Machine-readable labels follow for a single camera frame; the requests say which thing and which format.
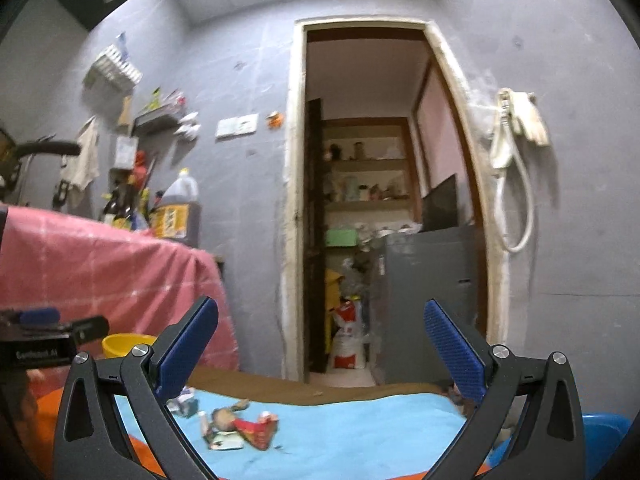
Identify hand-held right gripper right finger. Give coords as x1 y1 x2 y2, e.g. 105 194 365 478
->
423 299 586 480

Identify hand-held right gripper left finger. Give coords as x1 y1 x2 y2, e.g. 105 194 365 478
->
52 296 219 480

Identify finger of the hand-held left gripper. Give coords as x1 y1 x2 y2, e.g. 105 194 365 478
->
60 315 111 346
0 307 62 330

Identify white green wrapper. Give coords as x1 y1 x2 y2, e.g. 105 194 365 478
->
205 430 244 451

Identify blue plastic basin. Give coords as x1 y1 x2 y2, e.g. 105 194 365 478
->
485 412 632 480

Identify yellow bowl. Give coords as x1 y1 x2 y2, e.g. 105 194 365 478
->
102 333 157 359

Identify pink checked cloth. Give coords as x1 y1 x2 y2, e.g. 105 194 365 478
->
0 205 241 376

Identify grey refrigerator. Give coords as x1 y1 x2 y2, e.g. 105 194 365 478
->
372 225 478 386

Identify red white sack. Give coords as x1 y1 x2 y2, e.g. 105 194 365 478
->
327 300 368 371

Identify striped blanket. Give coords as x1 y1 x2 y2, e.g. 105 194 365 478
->
30 365 516 480

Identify large cooking oil bottle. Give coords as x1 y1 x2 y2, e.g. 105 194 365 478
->
150 168 201 249

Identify yellow bag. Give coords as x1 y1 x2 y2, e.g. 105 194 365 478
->
325 268 346 356

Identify green box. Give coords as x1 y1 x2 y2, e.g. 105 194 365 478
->
327 228 358 248

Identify white hanging towel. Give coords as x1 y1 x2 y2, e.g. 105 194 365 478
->
60 116 101 193

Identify dark brown door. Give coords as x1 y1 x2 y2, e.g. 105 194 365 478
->
305 99 328 373

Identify wooden shelf unit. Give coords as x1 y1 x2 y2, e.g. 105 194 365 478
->
320 117 421 231

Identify white hanging plastic bags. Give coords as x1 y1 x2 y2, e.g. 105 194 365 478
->
175 112 202 141

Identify cream rubber glove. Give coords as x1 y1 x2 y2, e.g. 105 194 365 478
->
515 91 552 147

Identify white hose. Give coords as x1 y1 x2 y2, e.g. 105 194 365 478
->
492 110 536 253

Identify white door frame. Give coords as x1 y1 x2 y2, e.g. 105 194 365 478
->
280 19 511 386

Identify grey wall shelf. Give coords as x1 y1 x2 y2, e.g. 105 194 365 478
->
132 110 201 136

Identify white wall socket plate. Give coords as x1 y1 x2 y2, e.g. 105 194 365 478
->
216 113 259 139

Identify white wire basket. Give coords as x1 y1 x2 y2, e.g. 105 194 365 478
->
82 44 142 92

